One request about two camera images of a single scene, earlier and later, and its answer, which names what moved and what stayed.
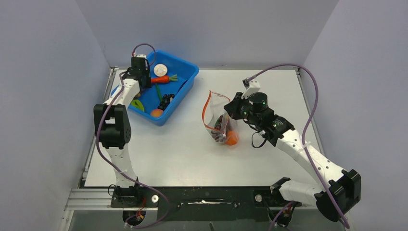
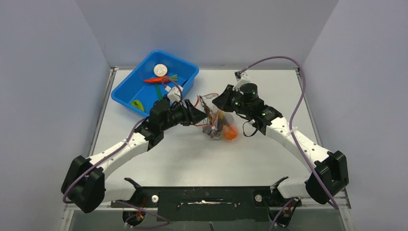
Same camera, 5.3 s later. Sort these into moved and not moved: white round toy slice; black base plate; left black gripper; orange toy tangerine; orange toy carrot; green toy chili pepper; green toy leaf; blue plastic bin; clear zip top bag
Moved: left black gripper; clear zip top bag; orange toy tangerine
Not moved: green toy chili pepper; white round toy slice; blue plastic bin; black base plate; green toy leaf; orange toy carrot
